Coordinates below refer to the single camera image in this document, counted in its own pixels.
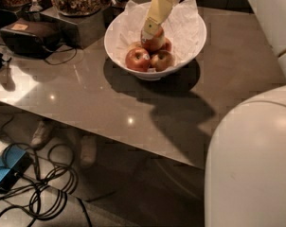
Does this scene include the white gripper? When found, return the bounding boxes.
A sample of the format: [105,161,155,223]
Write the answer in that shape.
[141,0,175,42]

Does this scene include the red apple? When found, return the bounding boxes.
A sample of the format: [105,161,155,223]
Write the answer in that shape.
[151,50,174,72]
[162,38,172,51]
[125,47,151,72]
[140,27,165,52]

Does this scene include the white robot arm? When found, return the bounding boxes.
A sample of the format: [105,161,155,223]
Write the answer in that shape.
[205,0,286,227]

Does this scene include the white ceramic bowl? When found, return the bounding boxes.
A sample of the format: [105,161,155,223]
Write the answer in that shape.
[103,0,207,81]

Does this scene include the back left yellowish apple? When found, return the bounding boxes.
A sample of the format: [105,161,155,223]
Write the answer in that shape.
[128,41,142,51]

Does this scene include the grey jar stand block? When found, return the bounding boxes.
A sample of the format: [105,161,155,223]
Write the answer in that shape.
[41,7,106,48]

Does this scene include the metal scoop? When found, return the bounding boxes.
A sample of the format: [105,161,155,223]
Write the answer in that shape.
[29,0,43,12]

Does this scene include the black VR headset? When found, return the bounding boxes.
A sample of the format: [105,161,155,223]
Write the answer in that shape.
[0,19,62,59]

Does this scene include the right white shoe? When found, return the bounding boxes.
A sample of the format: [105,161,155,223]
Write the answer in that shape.
[80,135,97,167]

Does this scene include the white shoe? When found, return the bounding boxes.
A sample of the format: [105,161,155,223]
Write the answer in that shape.
[30,121,53,150]
[80,135,97,167]

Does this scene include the left white shoe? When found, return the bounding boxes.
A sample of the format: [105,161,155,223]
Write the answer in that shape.
[30,121,53,150]

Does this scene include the blue electronics box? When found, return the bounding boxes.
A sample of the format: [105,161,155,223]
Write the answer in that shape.
[0,145,32,194]

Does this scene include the black headset cable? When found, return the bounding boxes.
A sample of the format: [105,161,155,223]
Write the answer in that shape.
[43,45,79,66]

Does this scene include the black floor cables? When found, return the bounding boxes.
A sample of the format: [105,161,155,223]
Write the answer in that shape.
[0,112,94,227]

